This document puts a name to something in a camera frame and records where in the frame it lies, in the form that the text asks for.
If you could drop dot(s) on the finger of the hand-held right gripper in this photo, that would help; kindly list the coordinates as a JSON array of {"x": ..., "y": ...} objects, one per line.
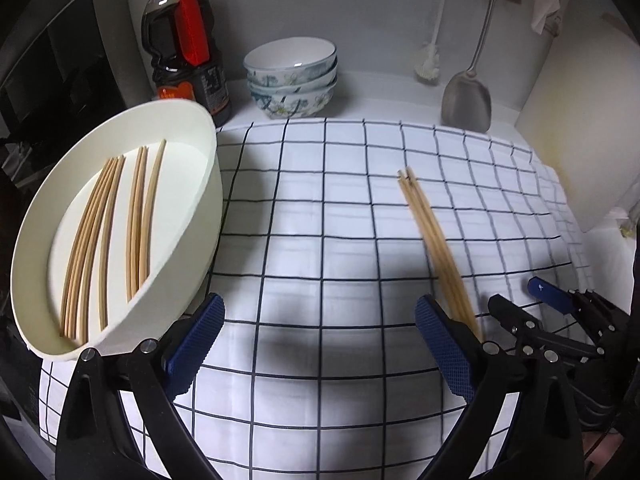
[
  {"x": 550, "y": 292},
  {"x": 520, "y": 330}
]

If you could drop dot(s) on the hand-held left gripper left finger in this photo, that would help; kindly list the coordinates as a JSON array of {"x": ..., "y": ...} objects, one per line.
[{"x": 195, "y": 340}]

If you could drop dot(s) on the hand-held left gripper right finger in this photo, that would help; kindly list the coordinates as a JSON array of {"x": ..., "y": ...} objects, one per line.
[{"x": 450, "y": 345}]

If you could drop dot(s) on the pile of wooden chopsticks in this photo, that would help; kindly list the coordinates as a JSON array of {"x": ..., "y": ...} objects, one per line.
[{"x": 85, "y": 245}]

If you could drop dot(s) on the white round basin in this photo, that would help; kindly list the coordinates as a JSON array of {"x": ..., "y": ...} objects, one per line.
[{"x": 175, "y": 170}]

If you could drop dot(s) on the person's right forearm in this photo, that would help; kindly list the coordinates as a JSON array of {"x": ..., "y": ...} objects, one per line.
[{"x": 612, "y": 460}]

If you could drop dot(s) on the small yellowish object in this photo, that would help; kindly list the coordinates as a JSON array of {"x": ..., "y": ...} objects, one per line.
[{"x": 626, "y": 225}]

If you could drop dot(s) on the white cutting board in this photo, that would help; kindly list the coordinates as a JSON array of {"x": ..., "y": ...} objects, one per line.
[{"x": 590, "y": 135}]

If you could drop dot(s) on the white checkered cloth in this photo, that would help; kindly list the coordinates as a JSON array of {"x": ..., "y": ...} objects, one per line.
[{"x": 325, "y": 210}]

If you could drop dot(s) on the metal spatula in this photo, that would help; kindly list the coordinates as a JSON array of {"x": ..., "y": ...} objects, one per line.
[{"x": 467, "y": 102}]

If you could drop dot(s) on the floral ceramic bowl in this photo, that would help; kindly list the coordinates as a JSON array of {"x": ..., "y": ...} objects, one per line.
[
  {"x": 295, "y": 107},
  {"x": 280, "y": 87},
  {"x": 290, "y": 57}
]

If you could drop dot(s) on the dark soy sauce bottle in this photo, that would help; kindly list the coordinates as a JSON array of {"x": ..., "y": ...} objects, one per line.
[{"x": 200, "y": 85}]

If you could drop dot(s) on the white dish brush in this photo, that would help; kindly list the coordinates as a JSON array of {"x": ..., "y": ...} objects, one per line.
[{"x": 427, "y": 65}]

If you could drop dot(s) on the dark metal appliance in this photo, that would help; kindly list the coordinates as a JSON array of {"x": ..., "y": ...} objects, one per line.
[{"x": 50, "y": 75}]

